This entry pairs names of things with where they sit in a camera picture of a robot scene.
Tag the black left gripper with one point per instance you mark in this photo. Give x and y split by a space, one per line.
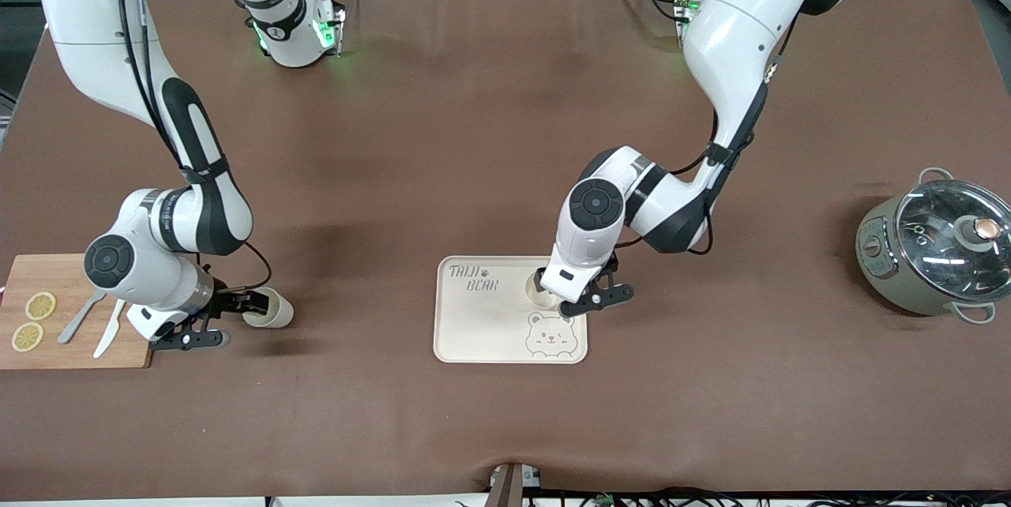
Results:
538 280

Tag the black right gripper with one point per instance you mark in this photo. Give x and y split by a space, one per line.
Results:
227 302

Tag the white IKEA cup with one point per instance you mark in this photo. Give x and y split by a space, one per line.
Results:
545 298
280 316

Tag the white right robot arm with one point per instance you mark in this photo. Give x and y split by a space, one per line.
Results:
87 17

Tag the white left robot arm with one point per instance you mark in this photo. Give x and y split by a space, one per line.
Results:
734 25

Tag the beige bear print tray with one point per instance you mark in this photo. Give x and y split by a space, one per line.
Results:
482 333

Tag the brown table cover sheet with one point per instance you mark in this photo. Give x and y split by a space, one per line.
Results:
505 136

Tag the white plastic knife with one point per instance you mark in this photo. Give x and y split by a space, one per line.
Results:
107 341

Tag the grey plastic knife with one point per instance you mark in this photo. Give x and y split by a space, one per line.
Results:
75 325

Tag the wooden cutting board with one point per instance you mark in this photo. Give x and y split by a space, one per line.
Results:
47 357

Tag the yellow lemon slice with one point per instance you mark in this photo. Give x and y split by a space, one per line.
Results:
40 306
28 336

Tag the grey electric cooking pot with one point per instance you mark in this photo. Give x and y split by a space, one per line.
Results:
877 278

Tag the glass pot lid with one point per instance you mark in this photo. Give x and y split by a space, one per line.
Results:
932 246

